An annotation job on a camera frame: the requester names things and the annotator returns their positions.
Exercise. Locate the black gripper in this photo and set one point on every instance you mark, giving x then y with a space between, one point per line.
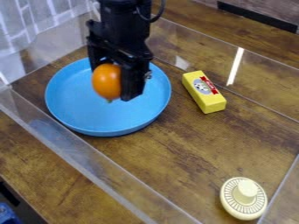
121 31

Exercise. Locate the orange ball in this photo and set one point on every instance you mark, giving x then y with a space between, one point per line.
105 81

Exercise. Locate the blue round tray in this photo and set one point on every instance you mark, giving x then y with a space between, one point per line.
86 113

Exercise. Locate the yellow butter box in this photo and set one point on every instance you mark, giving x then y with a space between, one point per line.
203 92

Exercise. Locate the cream round lid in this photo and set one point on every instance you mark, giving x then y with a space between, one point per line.
243 198

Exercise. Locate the blue object at corner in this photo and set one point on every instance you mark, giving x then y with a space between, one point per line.
6 215

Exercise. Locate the clear acrylic enclosure wall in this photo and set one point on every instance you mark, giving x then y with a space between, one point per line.
159 176

